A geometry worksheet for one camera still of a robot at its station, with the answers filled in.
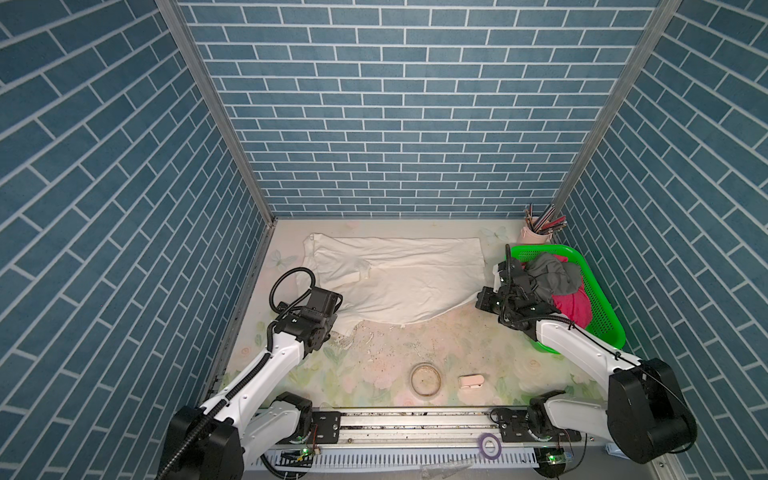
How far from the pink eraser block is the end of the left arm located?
0.41 meters

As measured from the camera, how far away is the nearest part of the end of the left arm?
1.91 ft

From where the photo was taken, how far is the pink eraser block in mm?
803
